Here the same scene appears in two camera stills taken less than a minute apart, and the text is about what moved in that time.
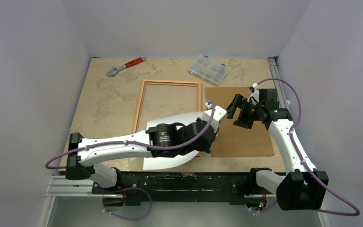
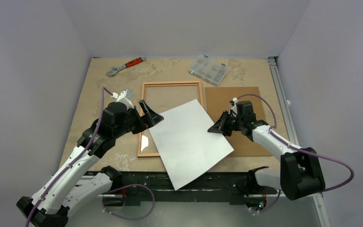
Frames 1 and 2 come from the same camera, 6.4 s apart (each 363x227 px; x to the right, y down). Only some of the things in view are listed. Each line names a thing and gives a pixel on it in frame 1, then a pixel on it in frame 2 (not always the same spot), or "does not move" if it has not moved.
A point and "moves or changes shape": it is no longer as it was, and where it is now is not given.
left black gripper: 206,147 to 152,117
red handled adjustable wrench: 115,69 does not move
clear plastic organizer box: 208,69 does not move
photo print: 163,162 moves or changes shape
